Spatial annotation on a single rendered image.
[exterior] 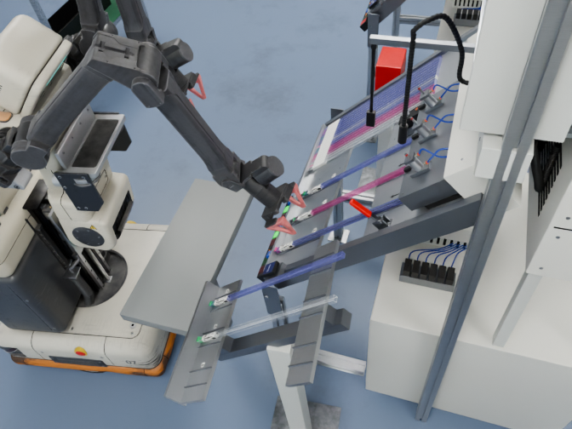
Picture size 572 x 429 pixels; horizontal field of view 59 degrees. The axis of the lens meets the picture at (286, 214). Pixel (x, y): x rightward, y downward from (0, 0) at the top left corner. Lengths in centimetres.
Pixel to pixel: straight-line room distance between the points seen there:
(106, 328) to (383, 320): 108
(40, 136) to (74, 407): 137
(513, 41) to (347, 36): 300
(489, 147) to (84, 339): 165
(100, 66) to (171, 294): 88
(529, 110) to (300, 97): 247
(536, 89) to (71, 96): 84
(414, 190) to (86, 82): 69
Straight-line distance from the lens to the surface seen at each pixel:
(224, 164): 123
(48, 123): 120
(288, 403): 165
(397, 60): 213
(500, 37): 80
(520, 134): 89
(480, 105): 87
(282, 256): 152
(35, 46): 143
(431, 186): 109
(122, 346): 204
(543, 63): 81
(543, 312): 164
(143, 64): 102
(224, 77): 351
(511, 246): 175
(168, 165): 296
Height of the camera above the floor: 198
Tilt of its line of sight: 51 degrees down
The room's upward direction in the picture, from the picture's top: 9 degrees counter-clockwise
